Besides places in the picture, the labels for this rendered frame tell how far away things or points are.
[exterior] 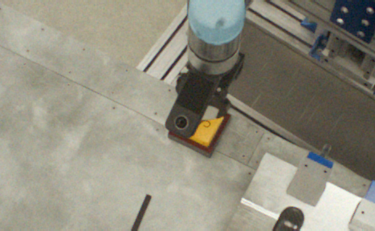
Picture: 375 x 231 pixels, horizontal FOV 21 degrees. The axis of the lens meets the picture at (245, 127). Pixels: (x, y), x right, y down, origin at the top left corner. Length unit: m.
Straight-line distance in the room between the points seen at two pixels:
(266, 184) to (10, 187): 0.42
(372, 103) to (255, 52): 0.30
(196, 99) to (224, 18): 0.20
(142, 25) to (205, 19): 1.36
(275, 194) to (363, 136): 0.83
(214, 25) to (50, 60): 0.49
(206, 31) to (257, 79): 1.06
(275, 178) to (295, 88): 0.83
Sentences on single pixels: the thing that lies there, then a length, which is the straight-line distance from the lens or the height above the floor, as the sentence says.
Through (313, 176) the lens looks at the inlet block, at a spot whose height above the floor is 0.94.
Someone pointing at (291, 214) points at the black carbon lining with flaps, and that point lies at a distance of 1.59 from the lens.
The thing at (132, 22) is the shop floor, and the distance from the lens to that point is 2.71.
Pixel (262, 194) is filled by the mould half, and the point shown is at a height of 0.89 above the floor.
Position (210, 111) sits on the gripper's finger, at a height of 0.91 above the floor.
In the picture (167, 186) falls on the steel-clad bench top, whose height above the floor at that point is 0.80.
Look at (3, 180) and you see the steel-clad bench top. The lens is 1.71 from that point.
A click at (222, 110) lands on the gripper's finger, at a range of 1.59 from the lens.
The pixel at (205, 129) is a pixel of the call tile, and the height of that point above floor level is 0.84.
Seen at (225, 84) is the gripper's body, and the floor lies 0.99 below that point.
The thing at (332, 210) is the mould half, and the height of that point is 0.89.
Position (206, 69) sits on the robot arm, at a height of 1.07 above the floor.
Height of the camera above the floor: 2.40
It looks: 67 degrees down
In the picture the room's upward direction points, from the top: 12 degrees clockwise
